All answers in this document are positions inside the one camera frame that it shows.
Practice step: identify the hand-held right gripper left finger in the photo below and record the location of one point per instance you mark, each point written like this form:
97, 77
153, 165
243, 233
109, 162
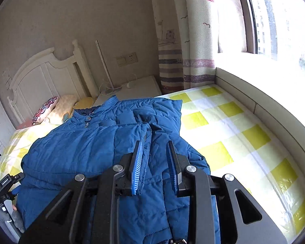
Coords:
137, 167

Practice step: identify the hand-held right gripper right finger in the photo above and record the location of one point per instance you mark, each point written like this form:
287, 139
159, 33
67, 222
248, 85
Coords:
172, 169

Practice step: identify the blue down jacket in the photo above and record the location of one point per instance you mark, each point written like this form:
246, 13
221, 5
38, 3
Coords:
91, 144

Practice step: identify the grey cloth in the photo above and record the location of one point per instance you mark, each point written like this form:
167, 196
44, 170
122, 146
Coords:
15, 219

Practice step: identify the yellow checked bed sheet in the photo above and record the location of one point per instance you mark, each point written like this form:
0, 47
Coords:
231, 137

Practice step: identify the white nightstand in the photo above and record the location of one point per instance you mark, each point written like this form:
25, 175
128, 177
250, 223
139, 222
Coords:
142, 86

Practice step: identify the small white adapter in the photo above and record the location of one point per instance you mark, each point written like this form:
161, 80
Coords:
129, 84

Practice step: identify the floral embroidered pillow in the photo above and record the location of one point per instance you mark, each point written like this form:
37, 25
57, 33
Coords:
44, 110

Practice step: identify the small yellow pillow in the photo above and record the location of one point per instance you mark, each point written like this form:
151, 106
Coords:
83, 102

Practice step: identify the pale yellow pillow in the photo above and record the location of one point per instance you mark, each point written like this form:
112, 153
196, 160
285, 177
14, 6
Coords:
63, 106

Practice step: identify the white stick desk lamp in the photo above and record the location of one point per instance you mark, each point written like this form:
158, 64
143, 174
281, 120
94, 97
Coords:
104, 63

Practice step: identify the white wooden headboard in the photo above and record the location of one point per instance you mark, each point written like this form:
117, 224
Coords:
40, 81

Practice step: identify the white bay window ledge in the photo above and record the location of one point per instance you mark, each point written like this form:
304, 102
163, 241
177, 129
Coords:
269, 109

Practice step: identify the patterned beige curtain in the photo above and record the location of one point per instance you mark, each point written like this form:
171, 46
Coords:
195, 43

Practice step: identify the window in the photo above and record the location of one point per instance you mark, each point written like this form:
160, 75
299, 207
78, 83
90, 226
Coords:
269, 25

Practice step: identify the beige wall switch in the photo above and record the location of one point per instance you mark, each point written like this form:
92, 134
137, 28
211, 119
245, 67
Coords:
121, 61

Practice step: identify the beige wall socket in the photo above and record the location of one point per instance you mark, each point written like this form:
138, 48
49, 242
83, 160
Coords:
131, 58

